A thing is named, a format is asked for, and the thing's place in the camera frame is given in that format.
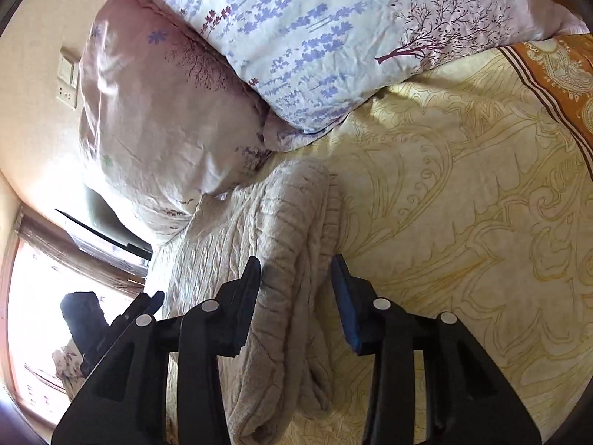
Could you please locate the yellow patterned bed sheet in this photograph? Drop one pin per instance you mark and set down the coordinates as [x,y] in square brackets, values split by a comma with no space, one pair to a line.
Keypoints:
[463,241]

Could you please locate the white wall switch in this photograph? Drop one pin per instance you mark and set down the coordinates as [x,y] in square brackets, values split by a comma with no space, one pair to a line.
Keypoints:
[69,67]

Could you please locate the white wall socket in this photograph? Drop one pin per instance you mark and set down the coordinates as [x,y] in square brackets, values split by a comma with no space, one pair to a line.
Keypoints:
[66,96]

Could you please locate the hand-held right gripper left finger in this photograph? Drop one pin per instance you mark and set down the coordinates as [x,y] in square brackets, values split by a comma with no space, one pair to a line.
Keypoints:
[245,306]

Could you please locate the brown curtain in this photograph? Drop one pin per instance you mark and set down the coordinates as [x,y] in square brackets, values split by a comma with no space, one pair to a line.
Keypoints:
[69,255]

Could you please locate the pillow with blue lavender print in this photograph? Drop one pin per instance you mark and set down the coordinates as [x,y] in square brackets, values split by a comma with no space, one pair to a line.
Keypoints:
[324,32]

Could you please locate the white pillow with purple flowers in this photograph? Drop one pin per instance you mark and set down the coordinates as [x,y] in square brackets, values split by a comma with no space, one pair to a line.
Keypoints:
[162,125]

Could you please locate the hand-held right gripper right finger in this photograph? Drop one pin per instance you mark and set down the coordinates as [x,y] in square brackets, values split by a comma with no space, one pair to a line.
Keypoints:
[345,306]

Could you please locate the orange patterned blanket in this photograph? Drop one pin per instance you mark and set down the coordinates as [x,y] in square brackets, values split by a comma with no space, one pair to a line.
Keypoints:
[565,83]

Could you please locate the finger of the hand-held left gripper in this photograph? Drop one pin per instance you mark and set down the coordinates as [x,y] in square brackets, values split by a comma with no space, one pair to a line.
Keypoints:
[125,320]

